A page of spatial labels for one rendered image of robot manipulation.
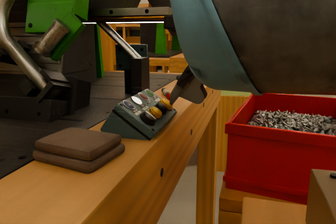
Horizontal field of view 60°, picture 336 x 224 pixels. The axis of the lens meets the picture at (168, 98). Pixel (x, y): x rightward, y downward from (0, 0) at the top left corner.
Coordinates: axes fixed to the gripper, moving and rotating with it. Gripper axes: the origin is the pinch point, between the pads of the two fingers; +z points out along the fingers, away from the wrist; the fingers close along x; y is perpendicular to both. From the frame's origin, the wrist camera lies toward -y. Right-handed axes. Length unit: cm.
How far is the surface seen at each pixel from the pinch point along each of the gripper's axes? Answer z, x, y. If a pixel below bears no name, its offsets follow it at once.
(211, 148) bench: 35, 79, 22
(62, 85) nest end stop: 10.8, -4.5, -18.8
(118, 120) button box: 4.5, -12.8, -3.5
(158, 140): 3.5, -11.4, 3.6
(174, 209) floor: 93, 104, 33
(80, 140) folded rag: 4.9, -22.6, -4.1
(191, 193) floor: 89, 126, 38
